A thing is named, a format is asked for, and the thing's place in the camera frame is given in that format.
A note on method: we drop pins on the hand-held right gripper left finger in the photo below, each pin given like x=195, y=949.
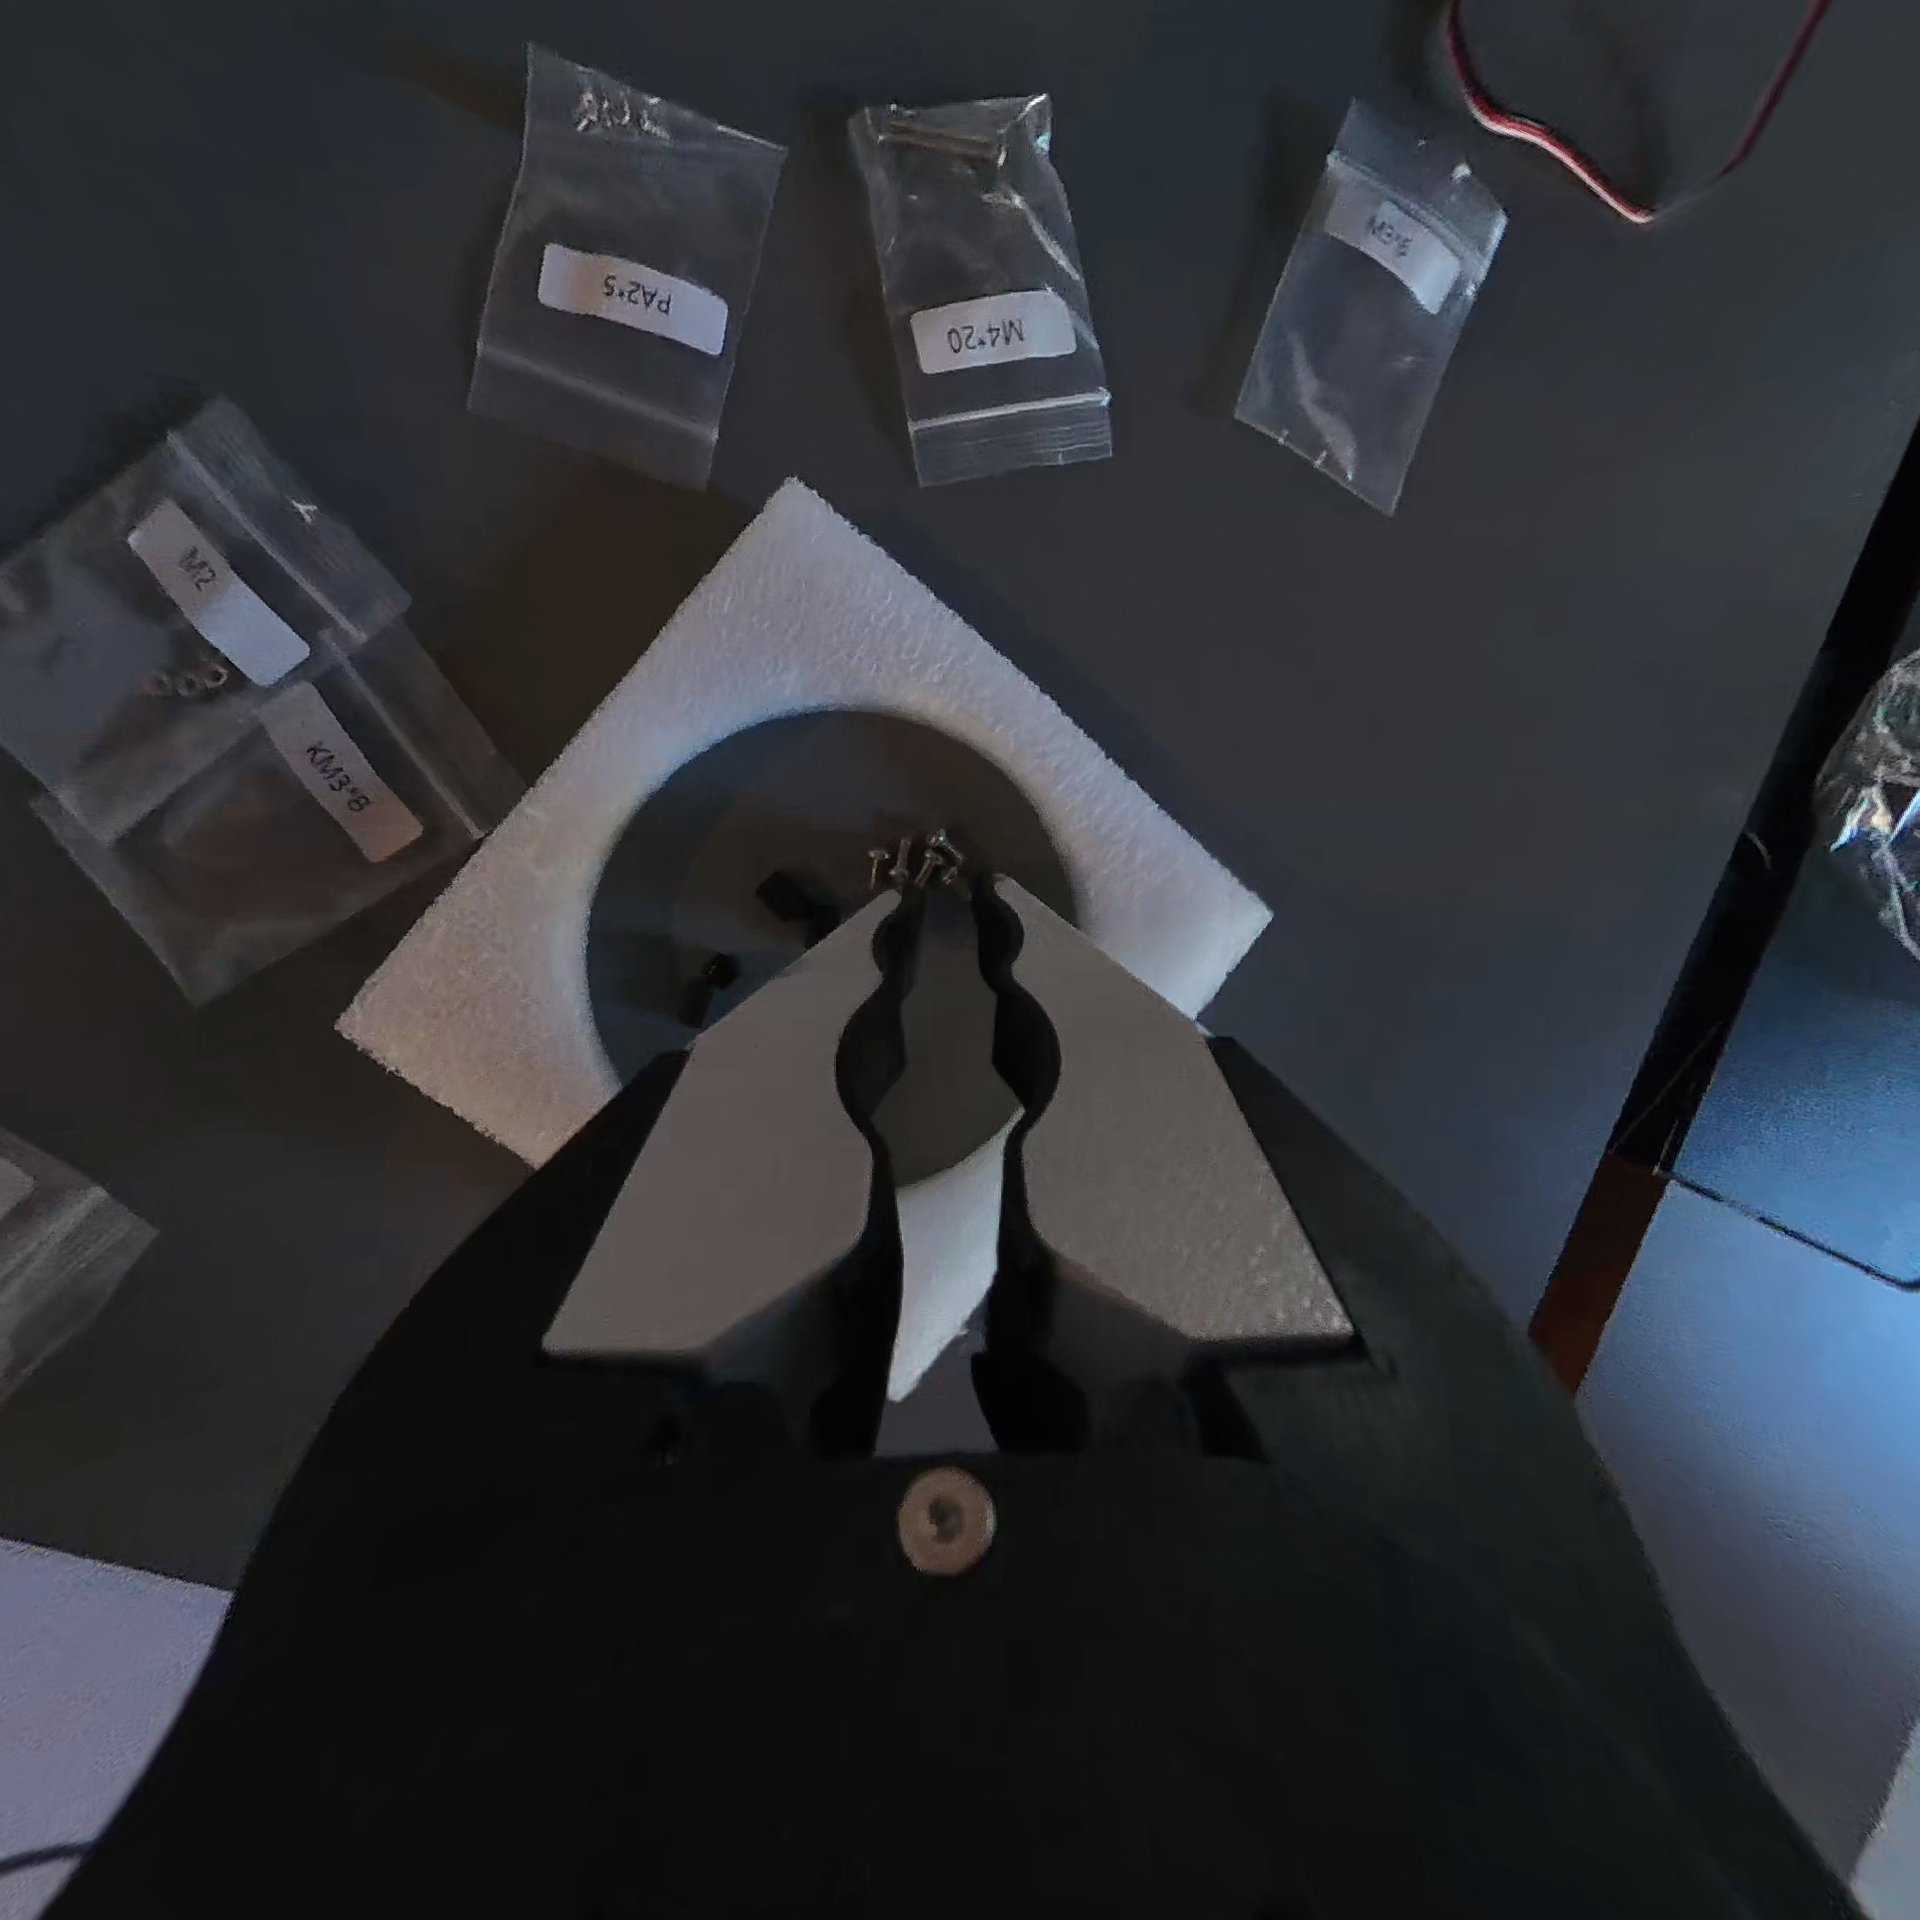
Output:
x=720, y=1185

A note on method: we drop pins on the cluster of small silver screws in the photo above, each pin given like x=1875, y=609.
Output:
x=912, y=863

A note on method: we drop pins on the crinkled clear plastic wrap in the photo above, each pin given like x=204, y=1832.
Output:
x=1882, y=810

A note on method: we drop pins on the group of clear screw bags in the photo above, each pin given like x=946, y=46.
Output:
x=630, y=301

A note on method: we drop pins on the small black standoff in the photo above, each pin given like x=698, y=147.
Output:
x=716, y=973

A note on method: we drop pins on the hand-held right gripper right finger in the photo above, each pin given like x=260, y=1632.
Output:
x=1184, y=1185

